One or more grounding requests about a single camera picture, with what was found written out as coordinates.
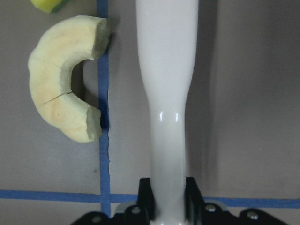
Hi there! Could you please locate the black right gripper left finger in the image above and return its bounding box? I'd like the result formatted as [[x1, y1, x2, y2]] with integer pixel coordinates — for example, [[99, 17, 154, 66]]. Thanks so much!
[[72, 178, 155, 225]]

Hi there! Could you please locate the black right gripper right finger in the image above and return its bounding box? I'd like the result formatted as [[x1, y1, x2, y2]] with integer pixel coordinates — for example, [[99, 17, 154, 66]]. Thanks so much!
[[185, 177, 285, 225]]

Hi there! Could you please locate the white hand brush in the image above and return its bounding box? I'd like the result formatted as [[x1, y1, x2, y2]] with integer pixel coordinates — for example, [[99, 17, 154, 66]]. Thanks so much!
[[135, 0, 199, 225]]

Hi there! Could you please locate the pale curved bread piece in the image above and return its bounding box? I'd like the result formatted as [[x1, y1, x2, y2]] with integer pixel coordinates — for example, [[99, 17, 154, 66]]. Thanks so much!
[[28, 15, 112, 143]]

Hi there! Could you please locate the yellow sponge piece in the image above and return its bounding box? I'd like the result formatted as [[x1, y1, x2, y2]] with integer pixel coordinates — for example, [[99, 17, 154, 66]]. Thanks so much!
[[30, 0, 68, 13]]

